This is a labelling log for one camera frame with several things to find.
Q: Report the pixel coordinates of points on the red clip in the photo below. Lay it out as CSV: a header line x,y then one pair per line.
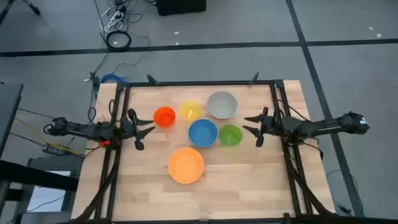
x,y
104,143

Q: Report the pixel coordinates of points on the large grey plastic bowl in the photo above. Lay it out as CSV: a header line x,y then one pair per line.
x,y
222,104

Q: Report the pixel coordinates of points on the blue plastic bowl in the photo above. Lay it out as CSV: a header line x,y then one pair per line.
x,y
202,132

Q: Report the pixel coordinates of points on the large orange plastic bowl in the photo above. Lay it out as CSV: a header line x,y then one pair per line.
x,y
186,165

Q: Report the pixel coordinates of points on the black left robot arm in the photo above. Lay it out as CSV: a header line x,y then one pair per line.
x,y
81,130

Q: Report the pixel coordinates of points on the grey cart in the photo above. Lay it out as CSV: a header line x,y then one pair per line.
x,y
46,194

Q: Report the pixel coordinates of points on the black power adapter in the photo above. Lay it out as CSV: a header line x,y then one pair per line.
x,y
53,149

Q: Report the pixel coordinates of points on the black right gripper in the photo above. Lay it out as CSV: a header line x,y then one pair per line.
x,y
272,126

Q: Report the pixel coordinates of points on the black box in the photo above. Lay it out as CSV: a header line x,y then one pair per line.
x,y
182,6

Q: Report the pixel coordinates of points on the white power strip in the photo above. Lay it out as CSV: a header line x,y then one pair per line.
x,y
113,19

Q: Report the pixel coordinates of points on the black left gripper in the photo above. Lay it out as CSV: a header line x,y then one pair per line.
x,y
132,129

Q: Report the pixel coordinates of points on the black stand leg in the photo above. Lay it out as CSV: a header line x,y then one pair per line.
x,y
32,7

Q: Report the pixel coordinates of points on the small yellow plastic bowl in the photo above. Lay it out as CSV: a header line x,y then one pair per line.
x,y
190,110

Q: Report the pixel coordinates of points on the black frame clamp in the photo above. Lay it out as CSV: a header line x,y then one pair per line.
x,y
255,77
152,79

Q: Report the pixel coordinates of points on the black beam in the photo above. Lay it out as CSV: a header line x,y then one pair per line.
x,y
31,175

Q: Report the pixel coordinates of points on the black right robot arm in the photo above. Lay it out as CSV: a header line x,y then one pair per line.
x,y
326,126

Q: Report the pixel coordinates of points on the black aluminium table frame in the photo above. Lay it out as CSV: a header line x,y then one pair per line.
x,y
202,83

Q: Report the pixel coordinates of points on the dark grey desk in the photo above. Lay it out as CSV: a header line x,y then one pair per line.
x,y
8,105

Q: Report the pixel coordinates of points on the small green plastic bowl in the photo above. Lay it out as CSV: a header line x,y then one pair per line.
x,y
230,135

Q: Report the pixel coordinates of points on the small red-orange plastic bowl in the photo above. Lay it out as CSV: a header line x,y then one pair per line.
x,y
164,116

